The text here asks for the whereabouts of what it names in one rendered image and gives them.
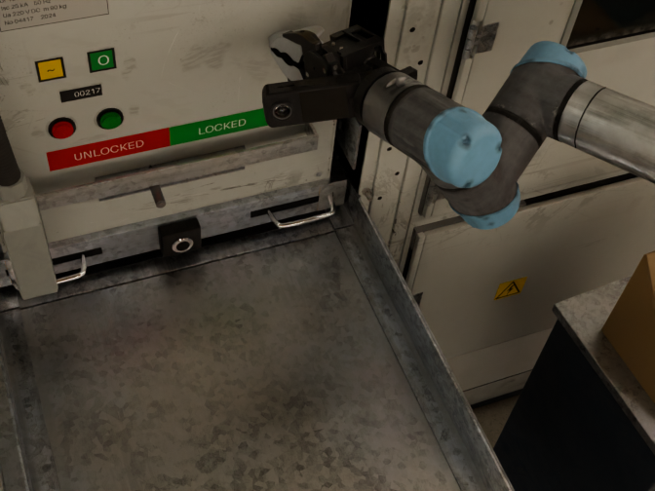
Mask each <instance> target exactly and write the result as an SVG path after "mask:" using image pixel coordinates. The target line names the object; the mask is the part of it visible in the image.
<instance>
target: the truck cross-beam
mask: <svg viewBox="0 0 655 491"><path fill-rule="evenodd" d="M331 184H333V190H332V197H333V200H334V203H335V206H341V205H343V204H344V198H345V191H346V185H347V178H346V176H345V174H344V172H343V170H342V168H341V166H340V165H339V163H338V162H337V160H336V158H332V161H331V169H330V176H329V178H325V179H321V180H316V181H312V182H308V183H303V184H299V185H295V186H291V187H287V188H283V189H279V190H274V191H270V192H266V193H261V194H257V195H253V196H249V197H244V198H241V199H237V200H232V201H228V202H224V203H219V204H215V205H211V206H206V207H202V208H195V209H190V210H187V211H183V212H178V213H174V214H170V215H165V216H161V217H157V218H153V219H148V220H144V221H140V222H136V223H132V224H128V225H123V226H119V227H115V228H111V229H106V230H102V231H98V232H93V233H90V234H86V235H81V236H77V237H73V238H69V239H64V240H60V241H56V242H51V243H48V245H49V249H50V253H51V257H52V261H53V265H54V266H53V267H54V271H55V273H56V274H59V273H63V272H67V271H71V270H75V269H79V268H81V258H80V254H81V253H85V254H86V257H87V267H88V266H92V265H96V264H99V263H103V262H107V261H111V260H115V259H120V258H124V257H128V256H132V255H136V254H140V253H144V252H147V251H152V250H156V249H160V246H159V235H158V227H159V226H163V225H167V224H172V223H176V222H179V221H183V220H188V219H192V218H197V219H198V221H199V223H200V226H201V239H203V238H207V237H212V236H216V235H220V234H224V233H228V232H232V231H236V230H240V229H245V228H249V227H252V226H256V225H260V224H264V223H268V222H272V221H271V219H270V218H269V216H268V215H267V213H266V210H267V209H268V208H270V209H271V211H272V213H273V214H274V216H275V217H276V219H277V220H281V219H285V218H289V217H293V216H297V215H300V214H304V213H309V212H313V211H317V210H318V202H319V193H320V187H324V186H328V185H331ZM8 260H10V257H9V254H8V252H5V253H3V249H2V247H1V244H0V287H3V286H7V285H11V284H12V283H11V280H10V277H9V273H8V270H7V267H6V264H5V261H8Z"/></svg>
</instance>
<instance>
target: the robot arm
mask: <svg viewBox="0 0 655 491"><path fill-rule="evenodd" d="M324 31H325V30H324V29H323V28H322V27H320V26H317V25H314V26H309V27H305V28H301V29H298V30H294V31H291V30H284V31H279V32H276V33H274V34H272V35H271V36H270V37H269V38H268V39H269V46H270V52H271V54H272V56H273V58H274V59H275V60H276V62H277V64H278V65H279V67H280V69H281V70H282V72H283V73H284V74H285V75H286V77H287V78H288V82H282V83H274V84H267V85H265V86H264V87H263V89H262V103H263V109H264V115H265V120H266V123H267V125H268V126H269V127H271V128H277V127H284V126H292V125H300V124H307V123H315V122H322V121H330V120H337V119H345V118H353V117H356V119H357V120H358V121H359V122H360V123H361V124H363V125H364V126H365V127H366V128H367V130H368V131H370V132H372V133H373V134H375V135H376V136H378V137H379V138H381V139H382V140H384V141H386V142H387V143H389V144H390V145H392V146H394V147H395V148H397V149H398V150H400V151H401V152H403V153H404V154H406V155H407V156H408V157H409V158H411V159H412V160H414V161H415V162H416V163H417V164H419V165H420V166H421V168H422V169H423V170H424V171H425V172H426V173H427V174H428V176H429V177H430V178H431V180H432V181H433V182H434V183H435V184H436V185H437V187H438V188H439V189H440V191H441V192H442V193H443V195H444V196H445V198H446V199H447V200H448V203H449V205H450V207H451V208H452V209H453V210H454V211H455V212H456V213H457V214H459V215H460V216H461V217H462V218H463V219H464V220H465V221H466V222H467V223H468V224H469V225H471V226H472V227H473V228H477V229H482V230H489V229H495V228H498V227H500V226H502V225H504V224H506V223H507V222H509V221H510V220H511V219H512V218H513V217H514V216H515V214H516V213H517V211H518V209H519V207H520V188H519V185H518V183H517V181H518V179H519V178H520V176H521V175H522V173H523V172H524V170H525V169H526V167H527V166H528V164H529V163H530V161H531V160H532V158H533V157H534V155H535V154H536V152H537V151H538V149H539V148H540V146H541V145H542V143H543V142H544V141H545V139H546V138H547V137H550V138H552V139H554V140H557V141H559V142H563V143H565V144H567V145H569V146H572V147H574V148H576V149H578V150H581V151H583V152H585V153H587V154H589V155H592V156H594V157H596V158H598V159H601V160H603V161H605V162H606V163H608V164H611V165H613V166H615V167H617V168H620V169H622V170H625V171H627V172H630V173H632V174H634V175H636V176H639V177H641V178H643V179H645V180H647V181H650V182H652V183H654V184H655V107H654V106H652V105H649V104H647V103H644V102H642V101H639V100H637V99H634V98H632V97H629V96H627V95H624V94H620V93H618V92H615V91H613V90H610V89H608V88H606V87H604V86H601V85H599V84H596V83H594V82H591V81H589V80H587V79H586V77H587V67H586V65H585V63H584V61H583V60H582V59H581V58H580V57H579V56H578V55H577V54H575V53H574V52H570V51H569V50H568V49H567V48H566V47H565V46H564V45H562V44H559V43H556V42H552V41H540V42H537V43H535V44H533V45H532V46H531V47H530V48H529V49H528V51H527V52H526V53H525V55H524V56H523V57H522V59H521V60H520V62H519V63H518V64H516V65H515V66H514V67H513V68H512V70H511V72H510V76H509V77H508V79H507V80H506V82H505V83H504V85H503V86H502V88H501V89H500V90H499V92H498V93H497V95H496V96H495V98H494V99H493V100H492V101H491V103H490V104H489V106H488V107H487V109H486V110H485V112H484V113H483V114H482V115H481V114H480V113H478V112H477V111H475V110H473V109H470V108H467V107H464V106H463V105H461V104H459V103H457V102H455V101H454V100H452V99H450V98H448V97H447V96H445V95H443V94H440V93H439V92H437V91H435V90H433V89H431V88H430V87H428V86H426V85H424V84H422V83H420V82H418V81H417V70H416V69H414V68H413V67H411V66H409V67H406V68H404V69H402V70H399V69H397V68H396V67H394V66H392V65H390V64H388V63H387V53H385V47H384V39H383V38H381V37H380V36H378V35H376V34H374V33H372V32H370V31H369V30H367V29H365V28H363V27H361V26H359V25H357V24H356V25H354V26H351V27H349V28H346V29H344V30H340V31H338V32H335V33H333V34H331V35H329V37H330V41H327V42H325V43H324V42H323V41H322V40H320V39H319V37H320V36H321V35H322V34H323V33H324ZM358 31H362V32H364V33H366V34H367V35H369V36H371V37H370V38H368V39H367V38H365V37H363V36H361V35H360V34H358V33H356V32H358ZM380 50H381V59H380Z"/></svg>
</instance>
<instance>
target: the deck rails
mask: <svg viewBox="0 0 655 491"><path fill-rule="evenodd" d="M335 234H336V236H337V238H338V240H339V241H340V243H341V245H342V247H343V249H344V251H345V253H346V255H347V257H348V259H349V262H350V264H351V266H352V268H353V270H354V272H355V274H356V276H357V278H358V280H359V282H360V284H361V286H362V288H363V290H364V292H365V294H366V298H367V300H368V302H369V304H370V306H371V308H372V310H373V312H374V313H375V315H376V317H377V319H378V321H379V323H380V325H381V327H382V329H383V332H384V334H385V336H386V338H387V340H388V342H389V344H390V346H391V348H392V350H393V352H394V354H395V356H396V358H397V360H398V362H399V364H400V366H401V369H402V371H403V373H404V375H405V378H406V380H407V382H408V384H409V385H410V387H411V389H412V391H413V393H414V395H415V397H416V399H417V401H418V404H419V406H420V408H421V410H422V412H423V414H424V416H425V418H426V420H427V422H428V424H429V426H430V428H431V430H432V432H433V434H434V436H435V438H436V441H437V443H438V445H439V447H440V449H441V451H442V453H443V455H444V457H445V459H446V461H447V463H448V465H449V467H450V469H451V471H452V473H453V476H454V478H455V480H456V482H457V484H458V486H459V488H460V490H461V491H512V489H511V487H510V485H509V483H508V481H507V479H506V478H505V476H504V474H503V473H502V471H501V469H500V467H499V465H498V463H497V461H496V459H495V457H494V455H493V454H492V452H491V450H490V448H489V446H488V444H487V442H486V440H485V438H484V436H483V434H482V431H481V430H480V428H479V426H478V424H477V422H476V420H475V418H474V416H473V414H472V412H471V410H470V408H469V406H468V404H467V403H466V401H465V399H464V397H463V396H462V394H461V392H460V390H459V388H458V386H457V384H456V382H455V380H454V379H453V377H452V375H451V373H450V371H449V369H448V367H447V365H446V363H445V361H444V359H443V356H442V355H441V353H440V351H439V349H438V347H437V345H436V343H435V341H434V339H433V337H432V335H431V333H430V331H429V330H428V328H427V326H426V324H425V322H424V321H423V319H422V317H421V315H420V313H419V311H418V309H417V307H416V306H415V304H414V302H413V300H412V298H411V296H410V294H409V292H408V290H407V288H406V286H405V283H404V282H403V280H402V278H401V276H400V274H399V272H398V270H397V268H396V266H395V264H394V262H393V260H392V258H391V257H390V255H389V253H388V251H387V249H386V247H385V245H384V244H383V242H382V240H381V238H380V236H379V234H378V233H377V231H376V229H375V227H374V225H373V223H372V221H371V219H370V217H369V215H368V213H367V211H366V209H365V207H364V205H363V203H362V201H361V199H358V204H357V210H356V216H355V222H354V226H351V227H347V228H343V229H339V230H335ZM0 363H1V368H2V373H3V378H4V383H5V388H6V393H7V398H8V402H9V407H10V412H11V416H12V421H13V426H14V431H15V436H16V441H17V446H18V451H19V459H20V464H21V469H22V474H23V479H24V484H25V489H26V491H60V487H59V482H58V474H57V470H56V466H55V461H54V457H53V452H52V448H51V443H50V440H49V435H48V431H47V426H46V422H45V417H44V413H43V408H42V404H41V400H40V396H39V392H38V387H37V383H36V378H35V374H34V369H33V365H32V360H31V356H30V352H29V348H28V343H27V339H26V335H25V330H24V326H23V321H22V317H21V312H20V309H16V310H12V311H8V312H4V313H0Z"/></svg>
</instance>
